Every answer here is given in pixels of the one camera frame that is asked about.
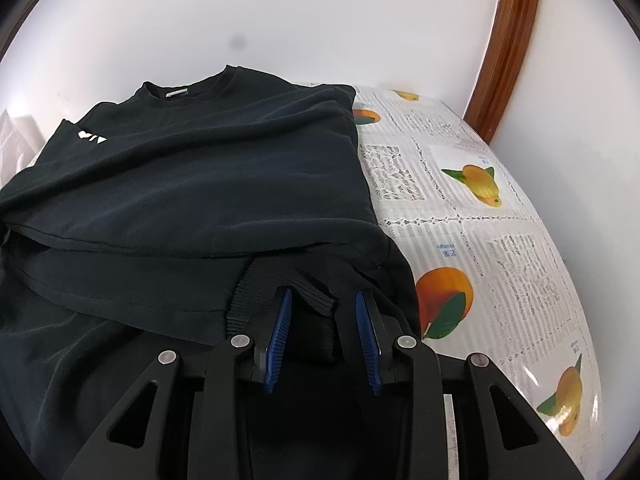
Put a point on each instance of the fruit print tablecloth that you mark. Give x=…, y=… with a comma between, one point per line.
x=500, y=260

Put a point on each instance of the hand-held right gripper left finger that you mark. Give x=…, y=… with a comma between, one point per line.
x=279, y=340

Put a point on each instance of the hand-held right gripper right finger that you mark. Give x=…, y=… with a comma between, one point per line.
x=365, y=340

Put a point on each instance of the brown wooden door frame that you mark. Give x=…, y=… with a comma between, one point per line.
x=505, y=60

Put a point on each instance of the white plastic bag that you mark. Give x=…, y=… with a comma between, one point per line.
x=15, y=132

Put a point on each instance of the black sweatshirt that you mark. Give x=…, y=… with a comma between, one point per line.
x=200, y=185

